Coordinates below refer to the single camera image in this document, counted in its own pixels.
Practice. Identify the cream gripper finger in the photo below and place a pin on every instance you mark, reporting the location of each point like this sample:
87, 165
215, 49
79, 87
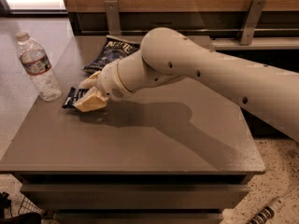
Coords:
93, 99
90, 81

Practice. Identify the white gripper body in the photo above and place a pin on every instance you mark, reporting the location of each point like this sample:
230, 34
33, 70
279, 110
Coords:
109, 82

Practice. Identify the blue rxbar blueberry bar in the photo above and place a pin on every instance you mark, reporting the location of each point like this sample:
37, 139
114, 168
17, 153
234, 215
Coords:
73, 95

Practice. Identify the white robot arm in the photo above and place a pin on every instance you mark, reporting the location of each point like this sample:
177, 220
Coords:
267, 92

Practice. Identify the clear plastic water bottle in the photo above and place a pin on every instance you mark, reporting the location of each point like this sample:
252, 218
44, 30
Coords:
36, 64

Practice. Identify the blue kettle chips bag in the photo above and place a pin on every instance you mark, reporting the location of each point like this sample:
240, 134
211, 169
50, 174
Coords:
113, 49

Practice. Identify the grey drawer cabinet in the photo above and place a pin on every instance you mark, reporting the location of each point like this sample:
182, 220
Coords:
178, 134

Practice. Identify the upper grey drawer front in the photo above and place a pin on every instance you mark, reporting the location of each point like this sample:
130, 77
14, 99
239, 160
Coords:
133, 197

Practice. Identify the grey drawer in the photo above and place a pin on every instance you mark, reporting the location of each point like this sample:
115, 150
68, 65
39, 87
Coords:
138, 218
133, 197

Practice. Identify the lower grey drawer front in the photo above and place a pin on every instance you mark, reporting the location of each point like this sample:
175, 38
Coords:
138, 218

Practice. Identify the white power strip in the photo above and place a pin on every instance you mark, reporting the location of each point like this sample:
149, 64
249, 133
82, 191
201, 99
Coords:
271, 208

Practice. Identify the left metal bracket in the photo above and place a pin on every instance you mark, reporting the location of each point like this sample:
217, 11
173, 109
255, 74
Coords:
113, 17

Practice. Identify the metal bracket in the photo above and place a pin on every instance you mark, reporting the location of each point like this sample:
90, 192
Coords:
113, 17
249, 25

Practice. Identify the wire basket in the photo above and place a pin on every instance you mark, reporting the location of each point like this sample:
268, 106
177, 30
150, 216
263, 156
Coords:
28, 206

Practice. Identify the right metal bracket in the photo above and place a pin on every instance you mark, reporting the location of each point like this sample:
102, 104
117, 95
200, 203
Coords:
249, 25

